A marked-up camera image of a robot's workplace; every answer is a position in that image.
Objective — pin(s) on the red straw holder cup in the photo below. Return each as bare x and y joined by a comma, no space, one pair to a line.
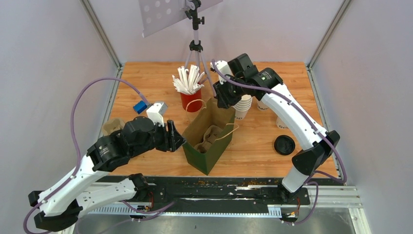
191,100

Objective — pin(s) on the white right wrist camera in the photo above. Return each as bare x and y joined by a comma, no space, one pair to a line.
223,67

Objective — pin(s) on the green paper bag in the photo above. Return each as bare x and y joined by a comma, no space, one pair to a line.
209,115

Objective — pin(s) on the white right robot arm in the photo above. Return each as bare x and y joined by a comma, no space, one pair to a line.
241,77

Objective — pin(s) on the cardboard cup carrier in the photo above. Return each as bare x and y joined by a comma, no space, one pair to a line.
209,138

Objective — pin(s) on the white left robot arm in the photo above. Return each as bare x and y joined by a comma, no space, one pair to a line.
62,205

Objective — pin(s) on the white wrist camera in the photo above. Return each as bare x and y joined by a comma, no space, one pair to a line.
223,67
156,111

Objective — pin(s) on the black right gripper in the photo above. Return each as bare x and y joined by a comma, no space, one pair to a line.
224,101

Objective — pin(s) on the white wrapped straws bundle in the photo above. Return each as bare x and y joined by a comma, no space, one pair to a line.
188,81

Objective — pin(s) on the white perforated board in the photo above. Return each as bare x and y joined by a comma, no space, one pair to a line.
159,14

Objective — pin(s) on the white tripod stand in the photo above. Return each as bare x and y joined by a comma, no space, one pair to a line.
198,48

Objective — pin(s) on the stack of white paper cups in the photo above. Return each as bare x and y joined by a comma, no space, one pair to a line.
242,107

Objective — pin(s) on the cardboard cup carrier tray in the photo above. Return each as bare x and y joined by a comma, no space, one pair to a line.
112,125

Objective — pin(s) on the white paper cup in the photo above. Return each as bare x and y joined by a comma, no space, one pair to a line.
261,106
280,124

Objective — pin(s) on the blue toy brick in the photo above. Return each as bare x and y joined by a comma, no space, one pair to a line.
140,107

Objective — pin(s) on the black lid stack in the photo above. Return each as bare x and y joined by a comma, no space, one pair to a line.
284,145

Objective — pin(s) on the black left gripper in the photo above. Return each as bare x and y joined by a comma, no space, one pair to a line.
173,141

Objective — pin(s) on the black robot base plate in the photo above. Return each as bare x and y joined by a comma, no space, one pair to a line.
219,195

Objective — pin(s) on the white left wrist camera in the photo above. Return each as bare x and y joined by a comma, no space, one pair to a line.
156,111

